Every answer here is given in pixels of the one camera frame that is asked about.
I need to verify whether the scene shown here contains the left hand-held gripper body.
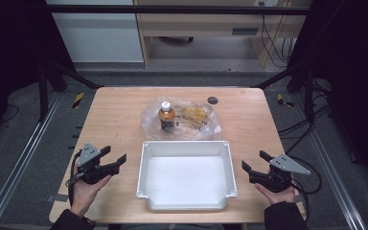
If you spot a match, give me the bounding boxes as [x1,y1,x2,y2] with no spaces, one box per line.
[76,142,123,186]

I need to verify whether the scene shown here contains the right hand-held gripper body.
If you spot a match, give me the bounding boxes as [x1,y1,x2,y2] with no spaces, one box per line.
[248,153,311,194]

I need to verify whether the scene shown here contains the person's right hand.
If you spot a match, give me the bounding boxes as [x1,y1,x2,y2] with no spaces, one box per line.
[254,183,297,206]

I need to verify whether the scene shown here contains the person's left hand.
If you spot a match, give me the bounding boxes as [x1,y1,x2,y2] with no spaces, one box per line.
[69,173,113,219]

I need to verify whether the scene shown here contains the grey tape strip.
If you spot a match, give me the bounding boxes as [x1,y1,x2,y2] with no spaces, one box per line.
[45,193,69,203]

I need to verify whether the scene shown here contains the yellow black floor tape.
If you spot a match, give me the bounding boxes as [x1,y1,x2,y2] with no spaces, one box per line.
[72,92,86,109]
[276,93,295,108]

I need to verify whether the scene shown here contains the clear plastic bag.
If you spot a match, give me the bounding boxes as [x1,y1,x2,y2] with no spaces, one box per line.
[140,96,222,141]

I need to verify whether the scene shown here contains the orange drink bottle white cap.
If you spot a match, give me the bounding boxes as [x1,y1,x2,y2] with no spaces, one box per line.
[157,101,176,132]

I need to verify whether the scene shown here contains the white plastic bin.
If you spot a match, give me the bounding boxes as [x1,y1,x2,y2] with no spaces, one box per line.
[135,140,239,213]

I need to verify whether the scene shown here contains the yellow snack packet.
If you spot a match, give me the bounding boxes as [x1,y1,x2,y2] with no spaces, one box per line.
[179,105,211,129]

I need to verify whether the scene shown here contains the black metal stand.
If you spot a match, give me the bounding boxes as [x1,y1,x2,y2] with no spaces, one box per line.
[252,61,317,126]
[37,60,104,123]

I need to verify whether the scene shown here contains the white cabinet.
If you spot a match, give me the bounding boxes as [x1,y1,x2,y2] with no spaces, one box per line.
[45,0,145,64]

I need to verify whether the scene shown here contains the wooden desk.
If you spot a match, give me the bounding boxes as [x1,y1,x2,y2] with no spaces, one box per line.
[133,0,312,69]

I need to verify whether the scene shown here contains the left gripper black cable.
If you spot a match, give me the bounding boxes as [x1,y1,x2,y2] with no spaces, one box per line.
[64,149,82,207]

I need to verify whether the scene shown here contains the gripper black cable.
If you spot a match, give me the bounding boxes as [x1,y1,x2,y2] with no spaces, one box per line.
[64,149,82,207]
[286,155,323,222]

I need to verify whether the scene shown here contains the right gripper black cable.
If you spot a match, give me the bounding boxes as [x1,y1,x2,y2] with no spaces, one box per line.
[286,155,323,222]

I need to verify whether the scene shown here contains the black floor cables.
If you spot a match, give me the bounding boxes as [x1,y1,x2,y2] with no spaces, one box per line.
[277,103,332,156]

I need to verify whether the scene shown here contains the aluminium floor rail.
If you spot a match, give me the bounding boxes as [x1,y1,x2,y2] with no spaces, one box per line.
[0,92,63,230]
[291,94,368,230]

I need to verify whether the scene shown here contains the hanging black cables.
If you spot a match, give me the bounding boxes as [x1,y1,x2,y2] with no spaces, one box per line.
[259,1,296,69]

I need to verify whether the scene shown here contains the black metal frame bar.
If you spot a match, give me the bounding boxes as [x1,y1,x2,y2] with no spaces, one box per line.
[42,4,312,16]

